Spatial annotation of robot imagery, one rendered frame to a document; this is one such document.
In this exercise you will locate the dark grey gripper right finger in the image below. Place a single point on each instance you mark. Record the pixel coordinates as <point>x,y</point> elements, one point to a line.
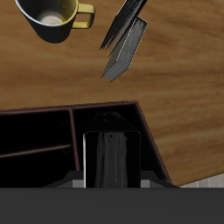
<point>145,183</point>

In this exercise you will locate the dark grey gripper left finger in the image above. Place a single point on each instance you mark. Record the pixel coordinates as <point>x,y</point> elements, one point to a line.
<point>76,183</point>

